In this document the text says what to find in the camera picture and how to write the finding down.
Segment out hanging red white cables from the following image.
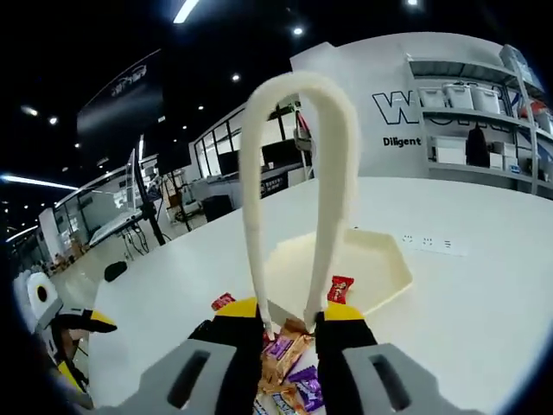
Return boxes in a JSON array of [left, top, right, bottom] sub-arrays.
[[293, 101, 316, 152]]

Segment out black hanging ceiling sign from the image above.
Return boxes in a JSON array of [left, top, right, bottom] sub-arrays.
[[77, 49, 191, 169]]

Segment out cream paper food container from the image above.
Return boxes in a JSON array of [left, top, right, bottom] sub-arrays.
[[263, 228, 414, 319]]

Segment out tan purple-label food packet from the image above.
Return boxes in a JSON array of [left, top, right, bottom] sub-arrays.
[[261, 319, 315, 386]]

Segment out small black object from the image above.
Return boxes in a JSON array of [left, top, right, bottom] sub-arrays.
[[104, 261, 129, 282]]

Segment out long ceiling light strip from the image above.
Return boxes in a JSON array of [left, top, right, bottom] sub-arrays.
[[172, 0, 200, 25]]

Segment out tilted computer monitor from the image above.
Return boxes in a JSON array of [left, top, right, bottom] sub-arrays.
[[88, 146, 168, 247]]

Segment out red wafer food packet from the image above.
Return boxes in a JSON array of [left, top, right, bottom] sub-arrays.
[[210, 292, 237, 311]]

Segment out grey metal storage shelf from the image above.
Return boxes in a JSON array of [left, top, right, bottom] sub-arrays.
[[408, 42, 553, 195]]

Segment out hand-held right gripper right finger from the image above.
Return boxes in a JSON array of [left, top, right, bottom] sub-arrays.
[[314, 301, 476, 415]]

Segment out white cardboard box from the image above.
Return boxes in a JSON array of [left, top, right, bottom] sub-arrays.
[[431, 136, 467, 165]]

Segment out small red candy food packet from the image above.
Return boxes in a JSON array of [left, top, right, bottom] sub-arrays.
[[327, 275, 355, 305]]

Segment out purple and orange food packet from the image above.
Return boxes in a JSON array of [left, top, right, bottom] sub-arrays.
[[288, 364, 326, 414]]

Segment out white table socket panel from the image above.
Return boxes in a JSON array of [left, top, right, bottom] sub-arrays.
[[399, 235, 470, 256]]

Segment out black backpack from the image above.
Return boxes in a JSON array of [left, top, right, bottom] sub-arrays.
[[465, 127, 492, 169]]

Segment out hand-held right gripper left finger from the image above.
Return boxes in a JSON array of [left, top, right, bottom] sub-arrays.
[[137, 297, 266, 415]]

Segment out row of white storage bins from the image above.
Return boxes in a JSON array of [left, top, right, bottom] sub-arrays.
[[418, 45, 553, 131]]

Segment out black counter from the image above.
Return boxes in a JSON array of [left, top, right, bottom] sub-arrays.
[[258, 166, 312, 200]]

